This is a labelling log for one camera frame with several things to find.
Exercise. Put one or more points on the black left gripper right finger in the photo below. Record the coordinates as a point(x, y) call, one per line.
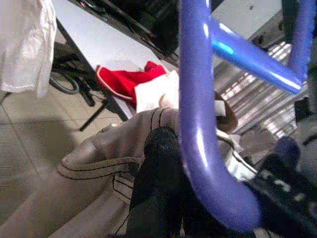
point(292, 198)

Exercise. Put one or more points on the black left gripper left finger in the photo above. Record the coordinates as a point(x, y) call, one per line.
point(158, 186)

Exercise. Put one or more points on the white jeans dark stitching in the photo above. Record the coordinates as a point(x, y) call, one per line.
point(111, 148)

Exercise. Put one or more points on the large purple clip hanger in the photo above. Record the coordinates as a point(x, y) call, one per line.
point(198, 99)

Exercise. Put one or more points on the cream white garment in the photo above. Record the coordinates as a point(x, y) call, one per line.
point(158, 89)

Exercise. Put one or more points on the red white-trimmed shirt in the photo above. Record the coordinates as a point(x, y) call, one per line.
point(119, 79)

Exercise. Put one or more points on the white monster print T-shirt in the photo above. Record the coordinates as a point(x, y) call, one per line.
point(24, 49)

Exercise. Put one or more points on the white table black frame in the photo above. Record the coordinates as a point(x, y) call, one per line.
point(104, 42)

